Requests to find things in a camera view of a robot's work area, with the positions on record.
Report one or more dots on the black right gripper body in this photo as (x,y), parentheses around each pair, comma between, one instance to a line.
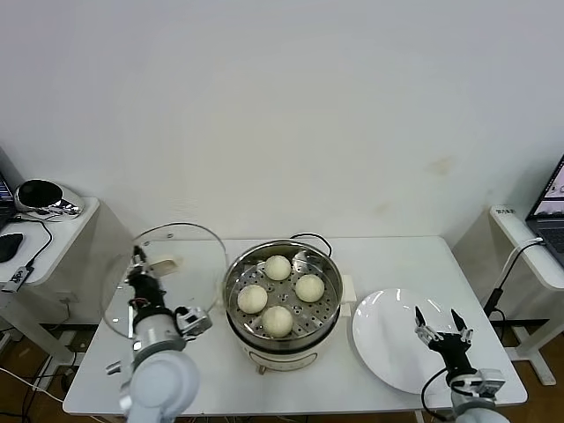
(454,352)

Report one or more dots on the white steamed baozi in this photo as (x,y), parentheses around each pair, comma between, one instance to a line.
(309,287)
(252,298)
(277,267)
(277,321)

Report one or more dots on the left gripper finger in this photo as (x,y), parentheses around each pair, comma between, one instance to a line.
(140,260)
(130,278)

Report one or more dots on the small printed table label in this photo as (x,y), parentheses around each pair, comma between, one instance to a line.
(505,211)

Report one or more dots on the laptop with dark screen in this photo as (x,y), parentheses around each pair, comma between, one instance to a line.
(3,198)

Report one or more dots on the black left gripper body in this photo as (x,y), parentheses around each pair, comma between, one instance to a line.
(147,291)

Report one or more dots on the white round plate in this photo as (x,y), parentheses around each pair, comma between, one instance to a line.
(388,335)

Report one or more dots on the stainless steel steamer pot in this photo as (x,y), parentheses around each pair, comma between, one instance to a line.
(286,354)

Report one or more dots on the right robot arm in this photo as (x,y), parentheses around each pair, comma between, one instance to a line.
(478,410)

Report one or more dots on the black computer mouse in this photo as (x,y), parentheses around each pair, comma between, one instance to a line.
(9,247)

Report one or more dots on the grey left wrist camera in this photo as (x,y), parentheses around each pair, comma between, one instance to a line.
(196,321)

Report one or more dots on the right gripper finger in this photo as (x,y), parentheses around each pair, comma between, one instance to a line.
(423,328)
(462,328)

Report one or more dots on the laptop with bright screen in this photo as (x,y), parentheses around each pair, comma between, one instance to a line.
(551,198)

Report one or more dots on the stainless steel steamer basket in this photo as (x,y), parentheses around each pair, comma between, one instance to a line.
(330,286)

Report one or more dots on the grey usb adapter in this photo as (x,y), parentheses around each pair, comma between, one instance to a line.
(15,279)

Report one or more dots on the white side table with mouse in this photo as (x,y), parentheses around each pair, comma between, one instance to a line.
(66,229)

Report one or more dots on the round glass pot lid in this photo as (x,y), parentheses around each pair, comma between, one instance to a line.
(198,264)

